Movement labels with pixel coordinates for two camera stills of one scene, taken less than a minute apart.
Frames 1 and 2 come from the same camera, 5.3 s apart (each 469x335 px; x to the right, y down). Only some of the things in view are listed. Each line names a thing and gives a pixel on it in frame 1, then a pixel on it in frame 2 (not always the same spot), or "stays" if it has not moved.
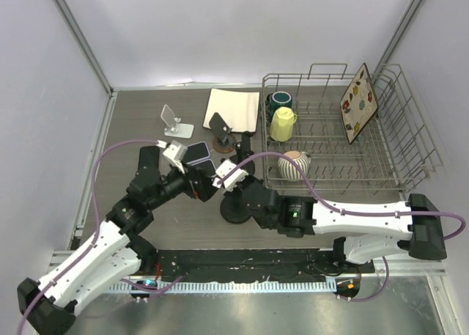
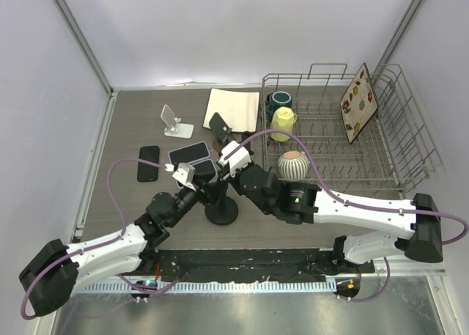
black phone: [148, 172] stays
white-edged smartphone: [196, 152] stays
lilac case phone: [206, 166] stays
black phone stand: [233, 209] to [223, 210]
